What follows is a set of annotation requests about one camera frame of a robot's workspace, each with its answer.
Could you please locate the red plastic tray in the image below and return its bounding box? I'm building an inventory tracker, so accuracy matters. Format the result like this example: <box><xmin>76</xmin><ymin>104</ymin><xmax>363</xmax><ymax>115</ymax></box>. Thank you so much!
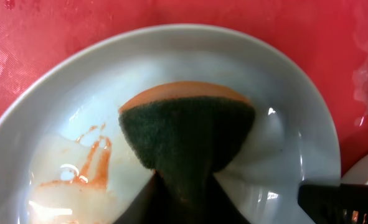
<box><xmin>0</xmin><ymin>0</ymin><xmax>368</xmax><ymax>171</ymax></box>

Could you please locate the green and orange sponge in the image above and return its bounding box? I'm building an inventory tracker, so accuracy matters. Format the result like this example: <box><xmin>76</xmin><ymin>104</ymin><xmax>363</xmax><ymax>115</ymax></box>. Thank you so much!
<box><xmin>119</xmin><ymin>82</ymin><xmax>256</xmax><ymax>207</ymax></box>

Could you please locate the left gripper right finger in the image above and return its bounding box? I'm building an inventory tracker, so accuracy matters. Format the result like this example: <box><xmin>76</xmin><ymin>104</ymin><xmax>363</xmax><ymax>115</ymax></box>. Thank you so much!
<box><xmin>211</xmin><ymin>176</ymin><xmax>250</xmax><ymax>224</ymax></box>

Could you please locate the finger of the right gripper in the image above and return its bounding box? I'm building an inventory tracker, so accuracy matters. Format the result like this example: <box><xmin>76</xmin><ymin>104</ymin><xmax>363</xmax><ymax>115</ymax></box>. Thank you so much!
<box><xmin>298</xmin><ymin>184</ymin><xmax>368</xmax><ymax>224</ymax></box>

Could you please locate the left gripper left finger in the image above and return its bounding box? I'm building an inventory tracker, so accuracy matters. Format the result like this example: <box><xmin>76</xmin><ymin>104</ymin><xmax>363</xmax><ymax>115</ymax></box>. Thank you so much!
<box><xmin>113</xmin><ymin>174</ymin><xmax>159</xmax><ymax>224</ymax></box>

